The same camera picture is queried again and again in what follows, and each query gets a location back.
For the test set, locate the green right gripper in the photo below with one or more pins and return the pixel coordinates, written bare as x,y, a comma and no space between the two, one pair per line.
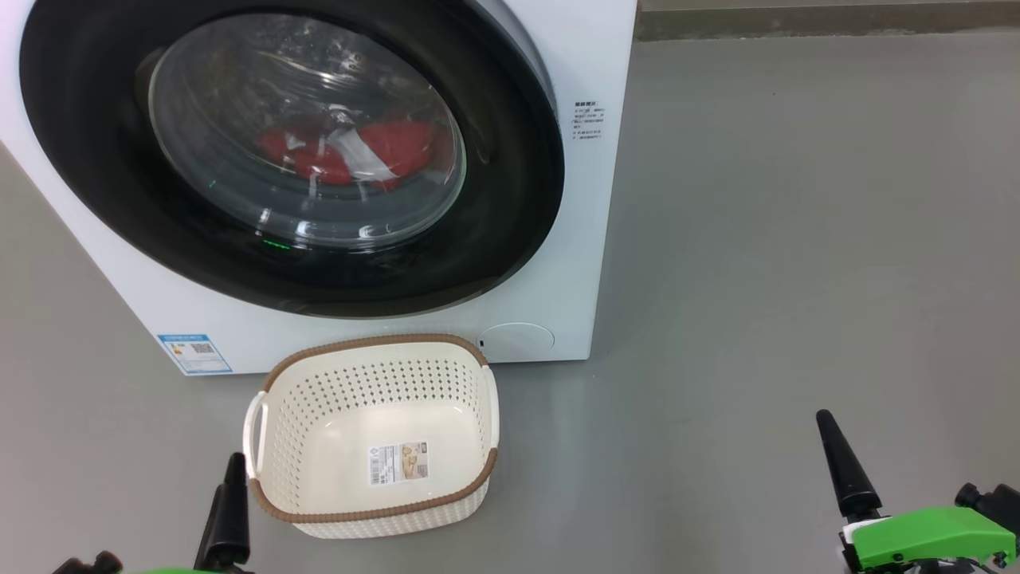
924,536

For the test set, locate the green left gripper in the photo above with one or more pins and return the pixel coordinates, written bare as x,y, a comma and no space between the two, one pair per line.
171,572

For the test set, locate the red and white jersey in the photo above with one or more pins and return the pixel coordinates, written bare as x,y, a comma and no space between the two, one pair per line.
398,147

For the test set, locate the cream perforated laundry basket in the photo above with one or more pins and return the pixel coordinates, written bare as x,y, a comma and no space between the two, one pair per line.
335,462

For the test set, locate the white washing machine body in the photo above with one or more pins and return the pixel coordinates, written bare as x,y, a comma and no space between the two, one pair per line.
590,239

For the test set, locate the blue energy label sticker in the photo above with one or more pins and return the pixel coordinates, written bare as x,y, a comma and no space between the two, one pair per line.
195,354

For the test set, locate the paper product label sticker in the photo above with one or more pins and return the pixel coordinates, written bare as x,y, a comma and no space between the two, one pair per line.
398,464

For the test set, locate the round white filter cover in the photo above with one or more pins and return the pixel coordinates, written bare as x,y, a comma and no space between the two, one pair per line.
516,341

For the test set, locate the black text sticker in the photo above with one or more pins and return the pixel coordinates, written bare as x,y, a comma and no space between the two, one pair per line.
588,119

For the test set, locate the grey skirting board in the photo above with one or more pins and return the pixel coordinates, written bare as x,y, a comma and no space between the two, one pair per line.
829,24

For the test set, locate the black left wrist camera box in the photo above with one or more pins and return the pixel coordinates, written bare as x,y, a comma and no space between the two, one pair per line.
100,564

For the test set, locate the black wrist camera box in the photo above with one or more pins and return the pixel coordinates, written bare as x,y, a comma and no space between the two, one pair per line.
996,502
100,564

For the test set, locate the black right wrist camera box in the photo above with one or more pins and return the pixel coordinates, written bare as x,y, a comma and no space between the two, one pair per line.
996,502

